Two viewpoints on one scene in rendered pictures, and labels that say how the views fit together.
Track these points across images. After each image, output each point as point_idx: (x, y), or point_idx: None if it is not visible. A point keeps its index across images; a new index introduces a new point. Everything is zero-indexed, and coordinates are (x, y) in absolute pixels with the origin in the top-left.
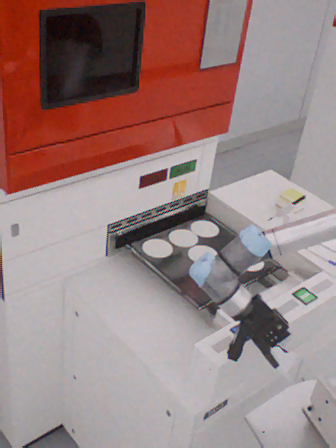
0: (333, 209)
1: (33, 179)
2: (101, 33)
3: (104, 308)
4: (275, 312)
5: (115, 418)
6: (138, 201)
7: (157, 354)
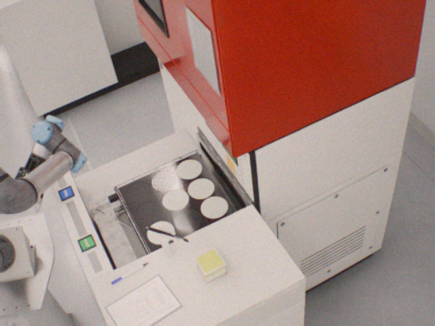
0: (38, 171)
1: (145, 39)
2: None
3: (151, 149)
4: (28, 172)
5: None
6: (209, 134)
7: (102, 174)
